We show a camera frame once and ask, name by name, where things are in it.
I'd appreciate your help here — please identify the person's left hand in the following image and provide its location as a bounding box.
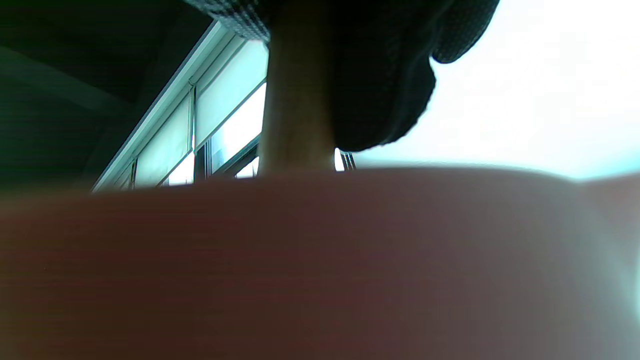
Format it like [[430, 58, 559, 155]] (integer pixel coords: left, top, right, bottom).
[[184, 0, 501, 153]]

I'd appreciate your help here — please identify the pink salad bowl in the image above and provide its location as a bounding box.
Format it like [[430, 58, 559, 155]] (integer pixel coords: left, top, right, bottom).
[[0, 166, 640, 360]]

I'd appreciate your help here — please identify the white roller blind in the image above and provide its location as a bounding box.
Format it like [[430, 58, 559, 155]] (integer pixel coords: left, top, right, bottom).
[[134, 40, 269, 189]]

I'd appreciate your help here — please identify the black window frame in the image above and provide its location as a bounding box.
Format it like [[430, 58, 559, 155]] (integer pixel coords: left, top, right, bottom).
[[90, 20, 266, 193]]

